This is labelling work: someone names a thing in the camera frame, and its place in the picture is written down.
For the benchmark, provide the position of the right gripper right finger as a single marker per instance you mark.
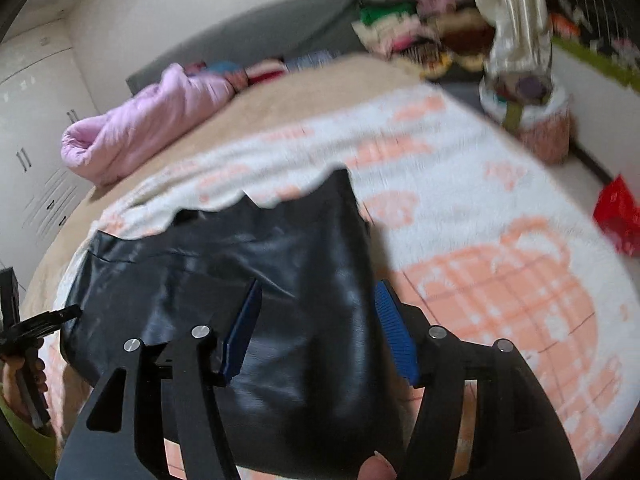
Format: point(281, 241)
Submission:
point(517, 433)

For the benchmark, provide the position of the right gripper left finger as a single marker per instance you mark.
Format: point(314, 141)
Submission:
point(120, 431)

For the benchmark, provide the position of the black leather jacket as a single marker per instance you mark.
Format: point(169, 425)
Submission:
point(313, 398)

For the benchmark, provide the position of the colourful clothes at headboard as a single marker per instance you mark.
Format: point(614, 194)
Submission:
point(243, 77)

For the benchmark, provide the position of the pile of folded clothes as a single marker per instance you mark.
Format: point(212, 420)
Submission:
point(437, 40)

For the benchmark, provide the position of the person's left hand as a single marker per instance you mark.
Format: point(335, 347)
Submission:
point(12, 383)

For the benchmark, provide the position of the person's right hand thumb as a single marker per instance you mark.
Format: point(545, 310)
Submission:
point(376, 467)

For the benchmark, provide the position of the white pink patterned blanket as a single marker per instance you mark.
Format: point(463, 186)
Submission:
point(474, 231)

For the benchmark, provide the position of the pink quilted duvet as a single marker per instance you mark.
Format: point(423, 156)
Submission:
point(105, 149)

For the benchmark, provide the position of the red plastic bag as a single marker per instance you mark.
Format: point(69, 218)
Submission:
point(617, 215)

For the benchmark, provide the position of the white wardrobe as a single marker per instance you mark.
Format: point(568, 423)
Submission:
point(42, 93)

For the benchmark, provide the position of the floral laundry basket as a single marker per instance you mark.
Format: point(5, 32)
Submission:
point(535, 110)

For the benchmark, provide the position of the beige bed cover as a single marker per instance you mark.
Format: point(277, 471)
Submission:
point(346, 82)

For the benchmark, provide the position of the green shelf with clutter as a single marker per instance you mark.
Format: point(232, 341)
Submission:
point(599, 33)

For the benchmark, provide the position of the grey headboard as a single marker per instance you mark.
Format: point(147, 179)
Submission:
point(283, 29)

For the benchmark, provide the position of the cream satin curtain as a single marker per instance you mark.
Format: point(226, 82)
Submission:
point(522, 41)

